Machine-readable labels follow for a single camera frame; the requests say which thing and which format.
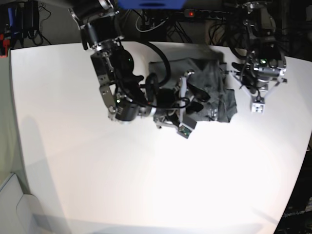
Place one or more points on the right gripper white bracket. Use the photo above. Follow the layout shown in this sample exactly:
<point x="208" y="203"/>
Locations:
<point x="182" y="104"/>

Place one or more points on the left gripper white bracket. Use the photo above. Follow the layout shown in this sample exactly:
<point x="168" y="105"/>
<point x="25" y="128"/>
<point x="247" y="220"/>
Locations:
<point x="259" y="92"/>

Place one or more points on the dark grey t-shirt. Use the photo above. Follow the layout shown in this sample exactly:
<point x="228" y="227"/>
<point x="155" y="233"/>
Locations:
<point x="212" y="100"/>

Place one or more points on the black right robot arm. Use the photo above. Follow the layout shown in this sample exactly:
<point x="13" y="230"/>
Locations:
<point x="126" y="95"/>

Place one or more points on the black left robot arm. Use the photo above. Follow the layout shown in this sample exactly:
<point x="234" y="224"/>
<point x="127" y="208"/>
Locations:
<point x="263" y="66"/>

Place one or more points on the black power strip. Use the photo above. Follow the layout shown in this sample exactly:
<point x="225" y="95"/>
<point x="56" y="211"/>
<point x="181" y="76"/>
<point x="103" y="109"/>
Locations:
<point x="206" y="14"/>

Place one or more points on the blue box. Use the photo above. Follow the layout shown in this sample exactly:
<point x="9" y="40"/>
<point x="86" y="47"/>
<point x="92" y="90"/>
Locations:
<point x="151" y="4"/>

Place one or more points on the red black object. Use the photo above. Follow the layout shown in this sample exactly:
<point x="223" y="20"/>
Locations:
<point x="4" y="46"/>

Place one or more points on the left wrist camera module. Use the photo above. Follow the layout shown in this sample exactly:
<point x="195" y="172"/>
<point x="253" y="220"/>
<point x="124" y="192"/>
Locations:
<point x="257" y="107"/>

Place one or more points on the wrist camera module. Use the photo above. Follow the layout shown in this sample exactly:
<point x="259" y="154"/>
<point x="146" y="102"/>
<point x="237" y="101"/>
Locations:
<point x="186" y="126"/>
<point x="257" y="107"/>

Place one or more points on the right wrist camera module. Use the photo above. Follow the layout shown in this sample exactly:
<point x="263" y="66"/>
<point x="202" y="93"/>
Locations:
<point x="186" y="126"/>

